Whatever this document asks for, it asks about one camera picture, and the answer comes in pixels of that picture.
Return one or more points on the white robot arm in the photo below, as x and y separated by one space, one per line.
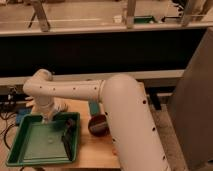
126 108

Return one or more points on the black brush in tray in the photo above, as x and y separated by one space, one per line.
67 137

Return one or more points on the distant green tray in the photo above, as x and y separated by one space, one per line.
144 20

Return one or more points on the green plastic tray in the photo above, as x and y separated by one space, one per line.
37 143

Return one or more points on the green sponge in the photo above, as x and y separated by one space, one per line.
94 108

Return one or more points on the dark red bowl with sponge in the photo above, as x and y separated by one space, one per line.
98 125

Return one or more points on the wooden spatula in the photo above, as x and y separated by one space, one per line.
29 101

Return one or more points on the blue box on floor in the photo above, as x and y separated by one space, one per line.
20 114

